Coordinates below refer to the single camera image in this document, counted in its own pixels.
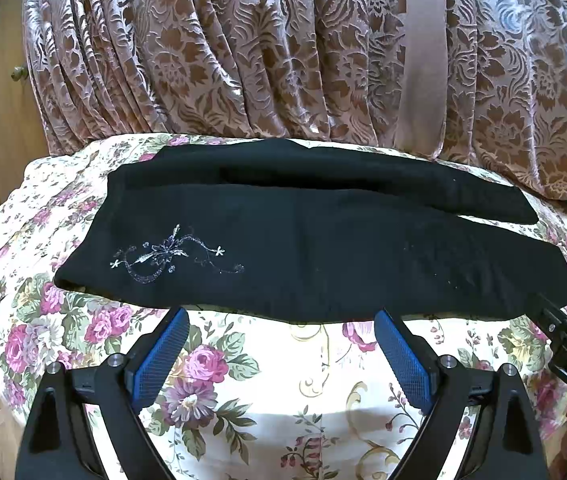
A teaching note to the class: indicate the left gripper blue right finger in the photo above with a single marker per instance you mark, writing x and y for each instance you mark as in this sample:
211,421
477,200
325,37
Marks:
411,359

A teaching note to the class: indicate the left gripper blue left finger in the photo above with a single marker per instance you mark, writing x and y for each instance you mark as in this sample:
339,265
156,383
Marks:
152,356

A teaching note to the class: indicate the black embroidered pants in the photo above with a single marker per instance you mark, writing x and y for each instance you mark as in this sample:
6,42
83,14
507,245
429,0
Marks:
309,235

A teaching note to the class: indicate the brown floral curtain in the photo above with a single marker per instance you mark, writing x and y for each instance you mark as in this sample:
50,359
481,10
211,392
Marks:
482,82

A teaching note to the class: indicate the wooden cabinet door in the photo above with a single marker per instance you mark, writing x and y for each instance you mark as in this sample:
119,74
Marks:
22,137

